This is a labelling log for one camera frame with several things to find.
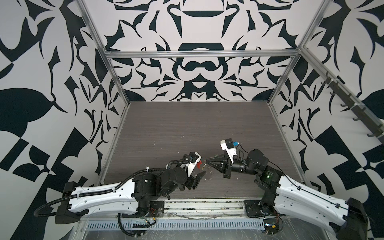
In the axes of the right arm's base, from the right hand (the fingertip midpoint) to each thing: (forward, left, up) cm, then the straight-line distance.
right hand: (209, 163), depth 62 cm
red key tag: (-2, +4, +5) cm, 7 cm away
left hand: (+1, +3, -4) cm, 5 cm away
